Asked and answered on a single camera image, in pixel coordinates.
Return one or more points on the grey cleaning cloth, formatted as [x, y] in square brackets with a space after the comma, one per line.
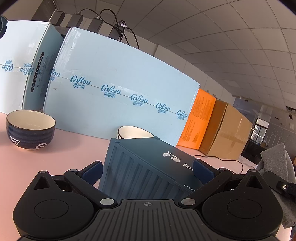
[277, 160]

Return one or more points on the dark blue ceramic bowl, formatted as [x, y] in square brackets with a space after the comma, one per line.
[29, 129]

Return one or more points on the large light blue carton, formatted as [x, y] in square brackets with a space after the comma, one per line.
[102, 84]

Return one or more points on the orange printed box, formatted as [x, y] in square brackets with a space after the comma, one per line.
[197, 121]

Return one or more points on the dark teal container box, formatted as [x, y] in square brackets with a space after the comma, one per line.
[147, 168]

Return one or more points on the black power adapters with cables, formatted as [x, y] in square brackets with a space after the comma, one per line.
[117, 30]

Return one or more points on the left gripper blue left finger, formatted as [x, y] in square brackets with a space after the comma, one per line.
[82, 181]

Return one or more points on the brown cardboard box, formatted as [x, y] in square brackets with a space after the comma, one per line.
[227, 132]

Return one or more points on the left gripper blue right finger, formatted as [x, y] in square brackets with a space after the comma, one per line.
[211, 179]

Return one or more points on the white striped ceramic bowl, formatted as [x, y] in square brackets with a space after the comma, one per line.
[127, 132]

